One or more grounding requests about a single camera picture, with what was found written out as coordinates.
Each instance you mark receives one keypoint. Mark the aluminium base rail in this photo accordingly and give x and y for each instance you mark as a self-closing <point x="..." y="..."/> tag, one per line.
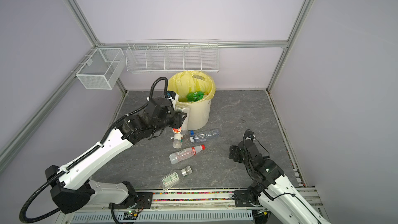
<point x="211" y="206"/>

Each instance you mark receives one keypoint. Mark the small white mesh basket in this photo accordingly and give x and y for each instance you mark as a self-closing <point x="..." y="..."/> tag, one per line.
<point x="102" y="69"/>

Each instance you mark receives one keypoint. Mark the clear crushed water bottle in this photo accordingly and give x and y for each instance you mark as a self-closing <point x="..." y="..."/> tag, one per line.
<point x="203" y="136"/>

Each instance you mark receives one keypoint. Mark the cream plastic waste bin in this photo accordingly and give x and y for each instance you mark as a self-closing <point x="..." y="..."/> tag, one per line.
<point x="199" y="113"/>

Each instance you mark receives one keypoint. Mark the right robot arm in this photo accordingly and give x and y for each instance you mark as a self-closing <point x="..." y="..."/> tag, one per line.
<point x="271" y="188"/>

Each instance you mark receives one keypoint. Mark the long white wire shelf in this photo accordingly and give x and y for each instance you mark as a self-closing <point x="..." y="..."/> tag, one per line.
<point x="172" y="55"/>

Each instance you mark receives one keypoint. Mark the clear bottle red white label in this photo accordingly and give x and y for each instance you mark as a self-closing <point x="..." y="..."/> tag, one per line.
<point x="178" y="143"/>

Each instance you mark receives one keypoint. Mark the green soda bottle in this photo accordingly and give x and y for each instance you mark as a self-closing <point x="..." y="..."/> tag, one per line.
<point x="196" y="96"/>

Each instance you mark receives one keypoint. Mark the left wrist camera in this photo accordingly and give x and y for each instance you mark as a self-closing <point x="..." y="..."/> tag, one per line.
<point x="173" y="97"/>

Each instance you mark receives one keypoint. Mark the white bottle red cap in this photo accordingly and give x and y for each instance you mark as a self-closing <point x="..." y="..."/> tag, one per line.
<point x="185" y="154"/>

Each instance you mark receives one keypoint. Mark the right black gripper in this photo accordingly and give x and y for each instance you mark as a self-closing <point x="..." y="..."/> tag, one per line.
<point x="235" y="149"/>

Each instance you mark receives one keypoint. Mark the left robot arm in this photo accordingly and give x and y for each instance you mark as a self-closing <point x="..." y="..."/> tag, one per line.
<point x="71" y="186"/>

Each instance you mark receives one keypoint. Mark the yellow bin liner bag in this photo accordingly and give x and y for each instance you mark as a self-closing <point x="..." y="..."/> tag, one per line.
<point x="189" y="82"/>

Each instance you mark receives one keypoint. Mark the Pepsi water bottle blue label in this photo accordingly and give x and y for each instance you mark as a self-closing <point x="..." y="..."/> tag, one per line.
<point x="183" y="135"/>

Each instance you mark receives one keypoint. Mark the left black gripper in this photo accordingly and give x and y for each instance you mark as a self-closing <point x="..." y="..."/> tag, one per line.
<point x="178" y="115"/>

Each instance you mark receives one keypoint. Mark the clear bottle green label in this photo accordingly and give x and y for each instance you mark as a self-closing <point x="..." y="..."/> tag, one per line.
<point x="174" y="178"/>

